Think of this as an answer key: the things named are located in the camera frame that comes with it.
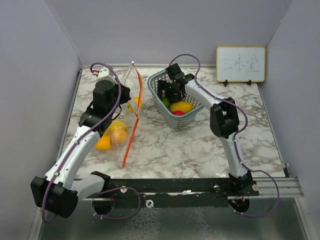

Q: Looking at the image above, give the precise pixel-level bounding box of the blue plastic basket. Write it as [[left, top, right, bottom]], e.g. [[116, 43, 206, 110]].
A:
[[147, 70, 204, 130]]

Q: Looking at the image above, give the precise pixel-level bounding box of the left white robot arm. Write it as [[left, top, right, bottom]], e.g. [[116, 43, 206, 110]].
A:
[[30, 80, 131, 224]]

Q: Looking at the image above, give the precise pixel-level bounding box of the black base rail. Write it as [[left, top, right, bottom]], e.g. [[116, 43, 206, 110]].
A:
[[81, 177, 261, 209]]

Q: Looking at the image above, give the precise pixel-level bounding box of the orange tangerine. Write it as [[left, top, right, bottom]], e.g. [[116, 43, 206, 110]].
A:
[[110, 129, 128, 147]]

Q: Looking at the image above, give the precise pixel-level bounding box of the small whiteboard with writing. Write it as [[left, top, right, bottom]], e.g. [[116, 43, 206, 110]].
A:
[[216, 45, 266, 83]]

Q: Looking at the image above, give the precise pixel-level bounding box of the clear zip bag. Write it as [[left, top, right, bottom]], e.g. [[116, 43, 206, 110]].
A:
[[120, 60, 144, 118], [95, 118, 140, 168]]

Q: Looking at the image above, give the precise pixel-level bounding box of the orange bell pepper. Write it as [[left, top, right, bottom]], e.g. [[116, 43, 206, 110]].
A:
[[95, 135, 113, 151]]

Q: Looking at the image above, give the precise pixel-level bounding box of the green apple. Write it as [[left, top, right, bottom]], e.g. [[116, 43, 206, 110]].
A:
[[162, 97, 171, 108]]

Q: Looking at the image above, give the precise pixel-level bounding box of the yellow apple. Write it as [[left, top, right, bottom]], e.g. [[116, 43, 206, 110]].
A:
[[127, 96, 142, 112]]

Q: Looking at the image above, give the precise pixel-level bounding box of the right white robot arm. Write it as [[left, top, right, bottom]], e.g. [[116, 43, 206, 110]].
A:
[[158, 63, 252, 196]]

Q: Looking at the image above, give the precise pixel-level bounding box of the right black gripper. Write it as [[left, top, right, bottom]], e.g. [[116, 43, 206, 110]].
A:
[[156, 80, 181, 104]]

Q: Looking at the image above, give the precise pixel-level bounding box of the red apple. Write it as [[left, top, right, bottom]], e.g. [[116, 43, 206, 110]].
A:
[[172, 110, 185, 116]]

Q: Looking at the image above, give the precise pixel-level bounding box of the yellow pear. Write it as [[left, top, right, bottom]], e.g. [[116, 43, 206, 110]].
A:
[[108, 119, 128, 132]]

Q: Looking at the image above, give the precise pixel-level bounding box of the yellow mango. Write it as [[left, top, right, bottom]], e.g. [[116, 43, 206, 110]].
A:
[[170, 101, 193, 114]]

